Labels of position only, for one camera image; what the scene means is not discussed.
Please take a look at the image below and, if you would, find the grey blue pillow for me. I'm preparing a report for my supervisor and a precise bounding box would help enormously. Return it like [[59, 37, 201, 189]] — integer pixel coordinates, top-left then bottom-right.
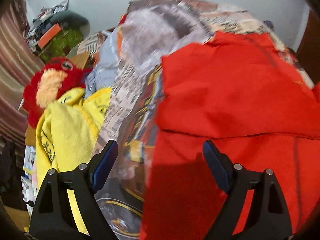
[[84, 27, 120, 99]]

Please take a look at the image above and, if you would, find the red garment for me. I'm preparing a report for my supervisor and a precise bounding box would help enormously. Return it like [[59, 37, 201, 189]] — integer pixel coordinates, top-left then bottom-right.
[[140, 32, 319, 239]]

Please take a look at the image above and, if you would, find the newspaper print bed sheet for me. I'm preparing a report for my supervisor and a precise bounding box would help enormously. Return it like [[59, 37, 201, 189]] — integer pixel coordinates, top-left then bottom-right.
[[91, 0, 315, 239]]

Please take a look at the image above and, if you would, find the striped brown curtain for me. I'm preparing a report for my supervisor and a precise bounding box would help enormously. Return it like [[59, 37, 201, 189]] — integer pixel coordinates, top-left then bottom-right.
[[1, 0, 43, 145]]

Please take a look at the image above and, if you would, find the red plush toy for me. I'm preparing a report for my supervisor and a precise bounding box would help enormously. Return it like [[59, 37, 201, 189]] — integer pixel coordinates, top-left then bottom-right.
[[23, 57, 92, 129]]

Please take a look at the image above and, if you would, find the brown wooden door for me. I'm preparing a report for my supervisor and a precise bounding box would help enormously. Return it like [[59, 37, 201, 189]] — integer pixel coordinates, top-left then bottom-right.
[[296, 10, 320, 85]]

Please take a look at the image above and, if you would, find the green plush pile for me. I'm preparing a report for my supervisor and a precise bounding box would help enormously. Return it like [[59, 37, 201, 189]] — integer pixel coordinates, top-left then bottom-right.
[[38, 26, 84, 63]]

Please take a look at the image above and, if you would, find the yellow blanket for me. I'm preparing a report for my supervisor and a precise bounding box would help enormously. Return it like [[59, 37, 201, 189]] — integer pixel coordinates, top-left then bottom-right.
[[35, 87, 113, 235]]

